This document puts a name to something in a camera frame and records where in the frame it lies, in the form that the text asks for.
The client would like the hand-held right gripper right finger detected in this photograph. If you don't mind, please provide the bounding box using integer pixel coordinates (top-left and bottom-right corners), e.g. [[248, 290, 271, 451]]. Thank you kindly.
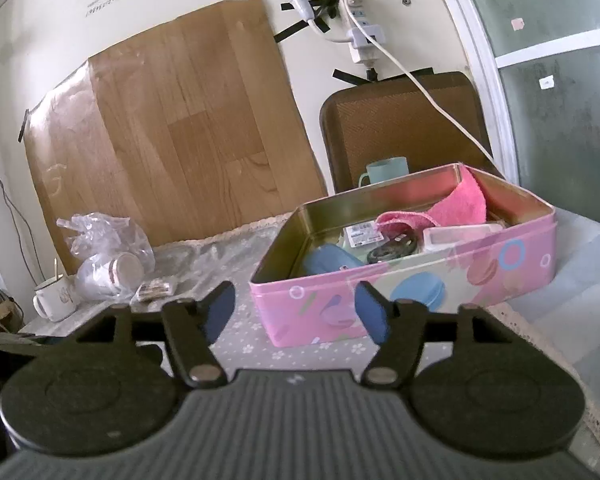
[[354, 281, 497, 391]]

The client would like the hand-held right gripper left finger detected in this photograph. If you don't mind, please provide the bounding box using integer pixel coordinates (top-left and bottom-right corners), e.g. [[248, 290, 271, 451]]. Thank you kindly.
[[97, 281, 237, 391]]

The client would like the pink macaron print tin box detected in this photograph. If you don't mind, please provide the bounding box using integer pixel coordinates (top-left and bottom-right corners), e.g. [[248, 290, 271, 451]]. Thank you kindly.
[[249, 162, 559, 349]]

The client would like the pink towel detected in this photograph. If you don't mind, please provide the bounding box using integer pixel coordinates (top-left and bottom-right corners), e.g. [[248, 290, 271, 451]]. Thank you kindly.
[[375, 165, 489, 229]]

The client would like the floral clear table cover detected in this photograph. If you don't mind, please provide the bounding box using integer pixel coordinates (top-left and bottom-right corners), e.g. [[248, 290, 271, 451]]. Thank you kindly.
[[19, 209, 600, 466]]

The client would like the small brown snack packet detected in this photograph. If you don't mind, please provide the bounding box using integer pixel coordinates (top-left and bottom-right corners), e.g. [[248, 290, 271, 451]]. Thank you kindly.
[[131, 281, 179, 304]]

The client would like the black round object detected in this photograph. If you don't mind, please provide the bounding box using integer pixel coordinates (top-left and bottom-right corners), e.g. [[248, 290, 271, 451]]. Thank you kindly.
[[366, 231, 422, 264]]

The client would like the blue oval case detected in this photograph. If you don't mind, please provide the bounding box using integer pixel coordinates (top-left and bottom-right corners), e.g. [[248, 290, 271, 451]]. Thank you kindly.
[[301, 243, 364, 278]]

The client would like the labelled small packet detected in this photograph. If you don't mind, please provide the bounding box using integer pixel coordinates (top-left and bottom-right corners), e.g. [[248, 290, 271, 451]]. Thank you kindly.
[[342, 222, 382, 249]]

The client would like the clear plastic container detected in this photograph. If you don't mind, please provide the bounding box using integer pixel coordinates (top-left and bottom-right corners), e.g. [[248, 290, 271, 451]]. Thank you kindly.
[[422, 223, 504, 254]]

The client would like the clear plastic bag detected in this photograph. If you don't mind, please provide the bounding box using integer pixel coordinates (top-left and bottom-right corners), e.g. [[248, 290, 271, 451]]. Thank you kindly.
[[55, 212, 157, 302]]

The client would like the green cup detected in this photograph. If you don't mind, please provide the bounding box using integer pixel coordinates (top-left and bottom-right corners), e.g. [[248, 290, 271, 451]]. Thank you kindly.
[[358, 157, 411, 189]]

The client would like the white enamel mug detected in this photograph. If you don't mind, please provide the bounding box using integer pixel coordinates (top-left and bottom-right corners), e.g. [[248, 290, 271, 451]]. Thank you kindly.
[[32, 274, 82, 323]]

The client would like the wood pattern vinyl sheet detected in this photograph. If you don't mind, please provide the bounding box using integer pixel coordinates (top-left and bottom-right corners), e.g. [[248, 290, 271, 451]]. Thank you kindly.
[[18, 0, 329, 275]]

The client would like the brown woven chair back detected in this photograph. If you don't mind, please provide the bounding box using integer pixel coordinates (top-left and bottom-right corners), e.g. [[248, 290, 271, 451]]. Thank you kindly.
[[319, 71, 507, 197]]

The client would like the white plug adapter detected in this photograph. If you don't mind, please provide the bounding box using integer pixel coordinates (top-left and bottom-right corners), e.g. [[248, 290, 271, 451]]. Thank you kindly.
[[346, 25, 387, 47]]

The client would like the white power cable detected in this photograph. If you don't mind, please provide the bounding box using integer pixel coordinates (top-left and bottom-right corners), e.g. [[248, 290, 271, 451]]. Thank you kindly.
[[364, 35, 502, 172]]

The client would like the thin dark wall cable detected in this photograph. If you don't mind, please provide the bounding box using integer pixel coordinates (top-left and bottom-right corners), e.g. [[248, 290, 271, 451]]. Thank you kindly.
[[0, 122, 37, 283]]

